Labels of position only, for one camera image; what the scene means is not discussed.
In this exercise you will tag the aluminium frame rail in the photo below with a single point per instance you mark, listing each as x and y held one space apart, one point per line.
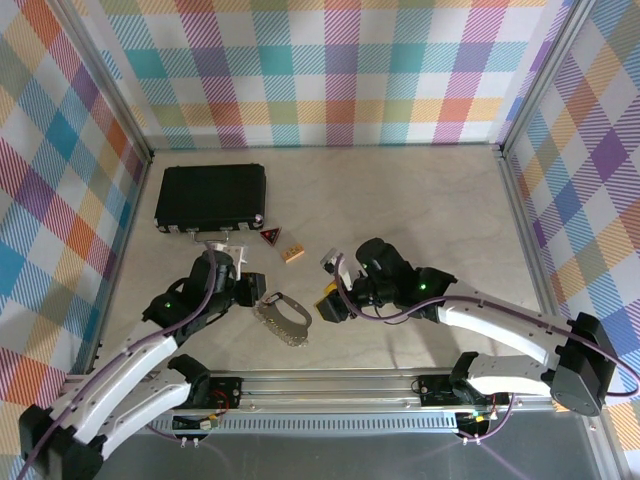
529 250
132 220

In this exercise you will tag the wide aluminium mounting rail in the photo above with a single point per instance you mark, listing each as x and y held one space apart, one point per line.
325 390

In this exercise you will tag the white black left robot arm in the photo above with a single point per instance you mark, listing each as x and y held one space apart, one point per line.
130 380

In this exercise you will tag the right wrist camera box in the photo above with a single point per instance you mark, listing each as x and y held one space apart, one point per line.
331 257

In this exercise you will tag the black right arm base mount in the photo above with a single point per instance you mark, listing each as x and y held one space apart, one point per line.
435 390

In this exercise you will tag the aluminium frame post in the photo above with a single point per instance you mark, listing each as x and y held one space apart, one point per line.
545 75
110 85

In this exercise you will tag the small wooden block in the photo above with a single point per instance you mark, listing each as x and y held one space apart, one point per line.
292 253

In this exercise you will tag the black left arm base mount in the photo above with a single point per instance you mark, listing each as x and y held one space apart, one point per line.
225 392

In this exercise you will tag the black ribbed briefcase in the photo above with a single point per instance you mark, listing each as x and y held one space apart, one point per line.
210 197

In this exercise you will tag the black triangle tile red print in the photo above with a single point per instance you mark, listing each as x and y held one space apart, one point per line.
270 236

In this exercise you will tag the grey metal sheet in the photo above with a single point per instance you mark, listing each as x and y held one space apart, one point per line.
325 460

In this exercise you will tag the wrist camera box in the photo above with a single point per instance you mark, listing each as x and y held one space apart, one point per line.
331 257
235 252

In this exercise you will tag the silver carabiner keyring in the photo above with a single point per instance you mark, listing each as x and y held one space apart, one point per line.
304 317

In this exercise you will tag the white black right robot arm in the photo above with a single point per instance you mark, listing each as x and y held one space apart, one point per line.
500 320

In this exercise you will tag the perforated metal strip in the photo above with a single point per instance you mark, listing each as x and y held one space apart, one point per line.
325 424

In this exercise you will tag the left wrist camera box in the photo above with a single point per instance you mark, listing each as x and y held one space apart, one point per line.
235 252

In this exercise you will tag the chrome briefcase latch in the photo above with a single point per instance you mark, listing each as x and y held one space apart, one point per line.
245 227
175 230

